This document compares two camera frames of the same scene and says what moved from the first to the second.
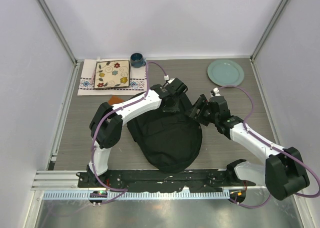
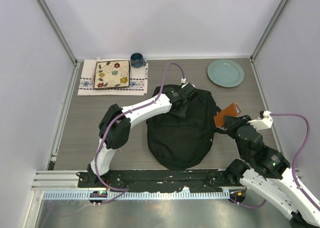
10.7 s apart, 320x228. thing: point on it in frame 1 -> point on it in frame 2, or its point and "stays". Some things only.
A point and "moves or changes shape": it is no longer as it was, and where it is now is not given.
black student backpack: (171, 140) moves or changes shape
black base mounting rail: (149, 181) stays
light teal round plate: (225, 72) stays
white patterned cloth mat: (138, 81) stays
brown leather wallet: (114, 100) -> (232, 110)
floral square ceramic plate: (113, 74) stays
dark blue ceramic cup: (137, 61) stays
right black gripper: (201, 104) -> (231, 122)
